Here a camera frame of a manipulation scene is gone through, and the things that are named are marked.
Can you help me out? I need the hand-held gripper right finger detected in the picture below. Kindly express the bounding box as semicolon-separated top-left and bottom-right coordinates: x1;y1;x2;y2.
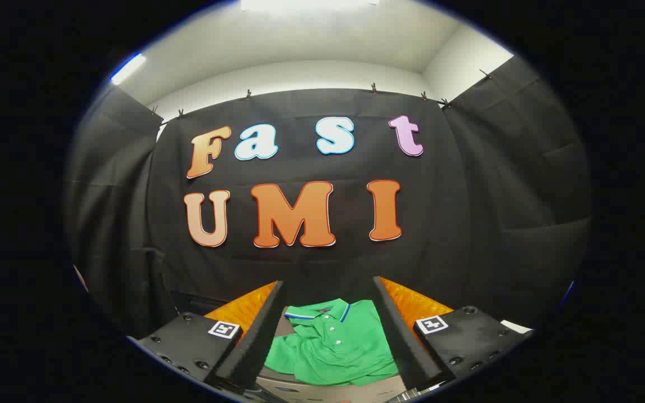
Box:
372;275;534;392

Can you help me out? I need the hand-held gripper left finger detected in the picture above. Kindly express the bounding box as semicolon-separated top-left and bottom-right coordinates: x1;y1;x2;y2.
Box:
131;280;288;392

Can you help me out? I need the green polo shirt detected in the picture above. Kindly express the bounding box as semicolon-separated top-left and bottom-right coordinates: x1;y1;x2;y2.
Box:
264;298;400;387

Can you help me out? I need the black backdrop cloth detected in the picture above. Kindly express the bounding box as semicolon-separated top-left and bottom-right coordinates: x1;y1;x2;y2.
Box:
64;55;593;342

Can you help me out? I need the white panel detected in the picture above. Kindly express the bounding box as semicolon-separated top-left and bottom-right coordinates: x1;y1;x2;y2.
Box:
501;319;534;335

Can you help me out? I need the ceiling tube light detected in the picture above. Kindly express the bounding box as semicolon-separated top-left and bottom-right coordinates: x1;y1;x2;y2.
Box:
111;53;147;86

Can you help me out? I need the wide ceiling light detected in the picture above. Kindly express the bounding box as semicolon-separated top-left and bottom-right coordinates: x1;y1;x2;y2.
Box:
241;0;380;12

